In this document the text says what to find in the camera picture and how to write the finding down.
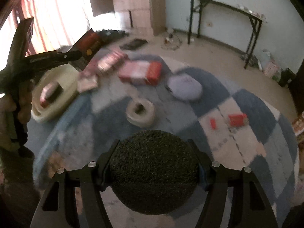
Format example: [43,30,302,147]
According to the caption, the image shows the red white small box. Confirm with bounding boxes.
[40,81,63,108]

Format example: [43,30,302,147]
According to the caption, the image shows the dark round pad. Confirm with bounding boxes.
[107,130,200,215]

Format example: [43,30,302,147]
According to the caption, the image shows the purple smiley plush toy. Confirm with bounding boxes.
[166,74,203,101]

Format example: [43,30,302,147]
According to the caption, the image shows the dark red box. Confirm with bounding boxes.
[69,29,102,72]

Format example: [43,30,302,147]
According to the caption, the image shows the person's left hand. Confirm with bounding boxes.
[1,80,33,151]

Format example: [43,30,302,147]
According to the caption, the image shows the cream oval basket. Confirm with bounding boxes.
[31,64,78,123]

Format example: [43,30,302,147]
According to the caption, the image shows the red pink curtain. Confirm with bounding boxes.
[1,0,90,69]

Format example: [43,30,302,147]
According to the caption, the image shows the red white upright box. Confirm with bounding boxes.
[97,51,129,75]

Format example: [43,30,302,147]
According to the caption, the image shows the black open suitcase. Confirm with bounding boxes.
[97,29,129,44]

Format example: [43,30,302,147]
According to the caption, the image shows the blue checkered blanket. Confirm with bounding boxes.
[33,61,299,226]

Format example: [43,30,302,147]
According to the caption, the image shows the black foam tray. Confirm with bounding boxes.
[120,38,148,51]

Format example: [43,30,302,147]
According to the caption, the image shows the white tape roll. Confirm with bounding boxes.
[126,98,156,128]

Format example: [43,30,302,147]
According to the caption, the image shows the large red white box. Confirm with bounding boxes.
[118,60,162,86]

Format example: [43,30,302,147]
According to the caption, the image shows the wooden wardrobe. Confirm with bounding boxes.
[90,0,166,36]

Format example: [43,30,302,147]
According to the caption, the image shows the pink bag on floor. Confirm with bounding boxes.
[263,61,280,78]

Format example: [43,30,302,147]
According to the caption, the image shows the black folding table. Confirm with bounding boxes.
[187,0,265,68]

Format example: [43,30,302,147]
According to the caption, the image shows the black cable on floor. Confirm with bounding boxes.
[160,33,182,51]

